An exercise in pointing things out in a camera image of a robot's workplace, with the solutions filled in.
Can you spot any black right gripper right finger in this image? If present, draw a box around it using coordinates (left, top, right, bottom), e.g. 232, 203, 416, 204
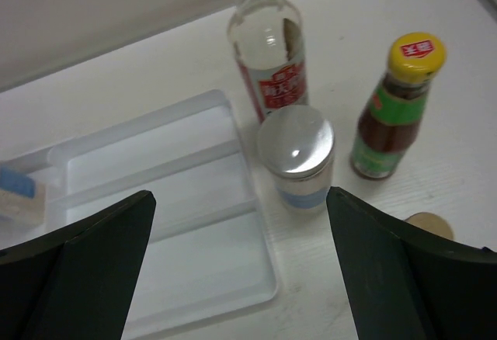
326, 186, 496, 339

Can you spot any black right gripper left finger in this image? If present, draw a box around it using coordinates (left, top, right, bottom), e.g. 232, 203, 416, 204
1, 190, 156, 339

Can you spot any small gold-cap bottle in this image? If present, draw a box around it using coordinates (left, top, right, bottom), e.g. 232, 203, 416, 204
405, 212, 454, 241

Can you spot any silver-lid jar blue label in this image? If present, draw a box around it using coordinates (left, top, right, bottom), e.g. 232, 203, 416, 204
1, 166, 47, 226

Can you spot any white divided organizer tray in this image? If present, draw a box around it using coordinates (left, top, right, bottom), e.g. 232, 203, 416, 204
1, 90, 277, 338

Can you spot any green-label yellow-cap sauce bottle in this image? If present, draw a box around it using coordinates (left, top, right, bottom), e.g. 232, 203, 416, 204
350, 32, 447, 180

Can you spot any tall soy sauce bottle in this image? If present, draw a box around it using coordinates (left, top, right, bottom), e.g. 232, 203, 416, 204
228, 0, 308, 121

